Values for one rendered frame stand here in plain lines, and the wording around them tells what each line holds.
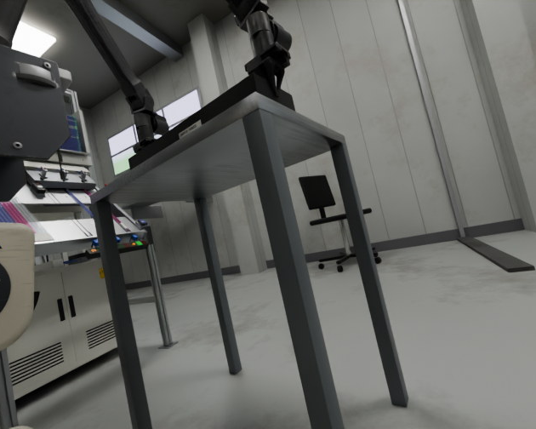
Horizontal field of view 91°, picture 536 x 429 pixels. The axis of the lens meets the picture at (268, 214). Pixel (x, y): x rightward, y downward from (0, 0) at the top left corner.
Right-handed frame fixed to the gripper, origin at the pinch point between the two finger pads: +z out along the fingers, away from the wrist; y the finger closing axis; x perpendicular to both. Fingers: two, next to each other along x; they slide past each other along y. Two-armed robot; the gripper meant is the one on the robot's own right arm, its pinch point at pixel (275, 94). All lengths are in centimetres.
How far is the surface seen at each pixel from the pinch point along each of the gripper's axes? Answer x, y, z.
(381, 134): -293, 23, -52
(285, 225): 19.5, -6.2, 32.0
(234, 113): 19.5, -1.2, 10.4
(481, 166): -306, -60, 17
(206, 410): -1, 56, 88
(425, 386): -32, -10, 89
